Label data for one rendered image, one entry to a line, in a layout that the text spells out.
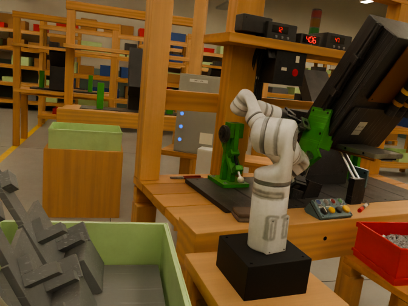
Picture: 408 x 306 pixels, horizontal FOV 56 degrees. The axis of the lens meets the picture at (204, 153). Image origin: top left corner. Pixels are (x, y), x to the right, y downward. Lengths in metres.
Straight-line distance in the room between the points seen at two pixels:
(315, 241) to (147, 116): 0.83
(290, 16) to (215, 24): 2.43
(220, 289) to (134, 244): 0.25
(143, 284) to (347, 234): 0.83
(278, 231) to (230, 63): 0.99
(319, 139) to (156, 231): 0.85
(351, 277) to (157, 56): 1.10
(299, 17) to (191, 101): 11.23
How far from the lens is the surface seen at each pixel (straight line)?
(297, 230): 1.35
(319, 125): 1.64
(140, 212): 1.73
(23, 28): 10.96
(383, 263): 1.35
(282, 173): 0.91
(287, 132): 0.90
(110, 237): 1.03
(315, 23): 2.07
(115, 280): 0.99
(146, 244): 1.04
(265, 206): 0.94
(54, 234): 0.86
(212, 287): 0.99
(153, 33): 1.62
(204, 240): 1.16
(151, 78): 1.62
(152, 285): 0.98
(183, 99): 1.77
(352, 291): 1.45
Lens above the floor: 1.35
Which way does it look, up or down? 11 degrees down
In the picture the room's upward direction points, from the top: 6 degrees clockwise
